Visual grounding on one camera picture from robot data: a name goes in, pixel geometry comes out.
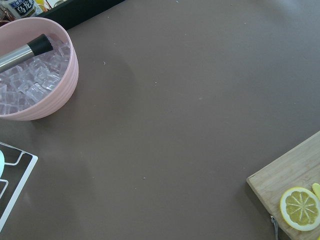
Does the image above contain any pink bowl of ice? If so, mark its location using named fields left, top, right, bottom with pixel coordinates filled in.
left=0, top=17, right=79, bottom=121

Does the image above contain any yellow plastic knife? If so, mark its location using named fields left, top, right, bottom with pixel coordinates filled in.
left=312, top=183, right=320, bottom=200

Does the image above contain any copper wire bottle rack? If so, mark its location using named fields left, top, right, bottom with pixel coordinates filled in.
left=0, top=0, right=68, bottom=22

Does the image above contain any long black bar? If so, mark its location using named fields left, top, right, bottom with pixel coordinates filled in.
left=37, top=0, right=124, bottom=30

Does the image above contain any lower lemon slice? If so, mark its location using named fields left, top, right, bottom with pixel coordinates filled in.
left=279, top=187, right=320, bottom=232

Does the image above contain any steel muddler black tip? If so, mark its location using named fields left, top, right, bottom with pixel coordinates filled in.
left=0, top=34, right=53, bottom=73

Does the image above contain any white cup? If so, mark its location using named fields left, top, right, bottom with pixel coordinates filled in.
left=0, top=150, right=5, bottom=177

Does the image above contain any wooden cutting board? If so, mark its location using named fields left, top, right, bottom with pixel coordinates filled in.
left=246, top=132, right=320, bottom=240

